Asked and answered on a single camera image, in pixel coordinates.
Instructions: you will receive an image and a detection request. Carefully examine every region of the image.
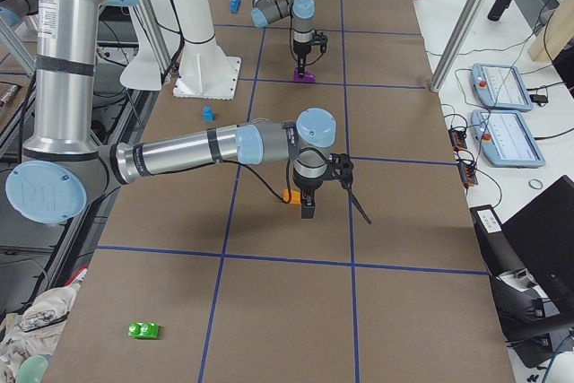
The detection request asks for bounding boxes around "small blue block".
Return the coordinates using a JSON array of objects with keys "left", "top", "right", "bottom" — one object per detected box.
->
[{"left": 202, "top": 106, "right": 215, "bottom": 122}]

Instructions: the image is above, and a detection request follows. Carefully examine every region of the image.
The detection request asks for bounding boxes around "orange trapezoid block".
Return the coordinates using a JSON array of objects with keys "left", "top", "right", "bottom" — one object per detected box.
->
[{"left": 283, "top": 188, "right": 301, "bottom": 205}]

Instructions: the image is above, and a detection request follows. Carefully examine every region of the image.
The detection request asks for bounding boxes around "purple trapezoid block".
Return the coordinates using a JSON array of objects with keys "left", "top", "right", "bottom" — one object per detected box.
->
[{"left": 292, "top": 68, "right": 316, "bottom": 83}]

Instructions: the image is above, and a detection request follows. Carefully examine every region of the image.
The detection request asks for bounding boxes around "aluminium frame post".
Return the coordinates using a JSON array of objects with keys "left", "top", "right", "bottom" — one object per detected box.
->
[{"left": 429, "top": 0, "right": 485, "bottom": 93}]

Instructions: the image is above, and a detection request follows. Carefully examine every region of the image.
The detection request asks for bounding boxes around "far teach pendant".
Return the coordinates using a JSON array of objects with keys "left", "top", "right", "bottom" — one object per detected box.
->
[{"left": 471, "top": 63, "right": 533, "bottom": 112}]

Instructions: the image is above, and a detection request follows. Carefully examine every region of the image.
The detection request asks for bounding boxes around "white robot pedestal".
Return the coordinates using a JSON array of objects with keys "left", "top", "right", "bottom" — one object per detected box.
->
[{"left": 173, "top": 0, "right": 241, "bottom": 100}]

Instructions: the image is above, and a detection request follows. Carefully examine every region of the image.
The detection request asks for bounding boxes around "crumpled patterned cloth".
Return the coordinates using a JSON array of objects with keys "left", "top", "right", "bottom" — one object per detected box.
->
[{"left": 1, "top": 283, "right": 80, "bottom": 382}]

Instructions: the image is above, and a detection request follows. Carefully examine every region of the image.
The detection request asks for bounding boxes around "black laptop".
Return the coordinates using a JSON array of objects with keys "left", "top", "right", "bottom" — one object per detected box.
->
[{"left": 470, "top": 176, "right": 573, "bottom": 368}]

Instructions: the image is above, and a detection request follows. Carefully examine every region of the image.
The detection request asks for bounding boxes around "near teach pendant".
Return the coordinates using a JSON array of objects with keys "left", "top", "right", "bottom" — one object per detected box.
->
[{"left": 470, "top": 109, "right": 545, "bottom": 168}]

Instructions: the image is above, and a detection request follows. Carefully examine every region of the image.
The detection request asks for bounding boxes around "green brick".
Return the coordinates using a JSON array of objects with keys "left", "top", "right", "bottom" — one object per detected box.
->
[{"left": 127, "top": 321, "right": 161, "bottom": 340}]

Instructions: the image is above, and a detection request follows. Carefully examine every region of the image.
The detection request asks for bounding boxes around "teach pendant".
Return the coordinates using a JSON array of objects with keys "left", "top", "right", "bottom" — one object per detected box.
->
[
  {"left": 470, "top": 109, "right": 545, "bottom": 168},
  {"left": 471, "top": 63, "right": 533, "bottom": 112}
]

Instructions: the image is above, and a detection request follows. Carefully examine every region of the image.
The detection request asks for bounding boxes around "long blue brick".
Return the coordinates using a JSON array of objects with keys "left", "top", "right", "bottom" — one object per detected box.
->
[{"left": 230, "top": 0, "right": 241, "bottom": 13}]

